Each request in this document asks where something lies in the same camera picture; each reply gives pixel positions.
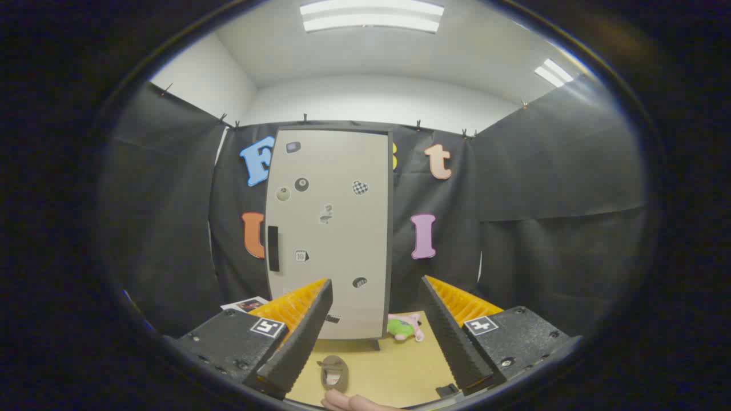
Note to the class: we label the green pink plush toy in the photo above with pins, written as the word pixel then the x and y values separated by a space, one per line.
pixel 402 327

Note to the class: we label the grey shoe cabinet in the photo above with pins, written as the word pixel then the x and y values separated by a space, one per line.
pixel 390 228

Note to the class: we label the small ceiling light panel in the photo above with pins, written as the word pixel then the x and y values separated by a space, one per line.
pixel 553 72

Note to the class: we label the white book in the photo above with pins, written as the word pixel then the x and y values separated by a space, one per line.
pixel 245 304

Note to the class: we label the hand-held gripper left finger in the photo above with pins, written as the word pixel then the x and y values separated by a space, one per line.
pixel 297 348

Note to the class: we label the large ceiling light panel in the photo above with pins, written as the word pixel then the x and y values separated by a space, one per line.
pixel 371 16

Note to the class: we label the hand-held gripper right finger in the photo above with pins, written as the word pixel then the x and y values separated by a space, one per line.
pixel 451 342

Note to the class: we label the light grey shoe cabinet door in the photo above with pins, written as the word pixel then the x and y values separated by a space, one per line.
pixel 342 245

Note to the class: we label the black backdrop cloth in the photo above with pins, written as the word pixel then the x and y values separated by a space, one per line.
pixel 542 188

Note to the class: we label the brown fuzzy slipper shoe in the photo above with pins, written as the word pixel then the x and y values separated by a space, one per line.
pixel 334 374

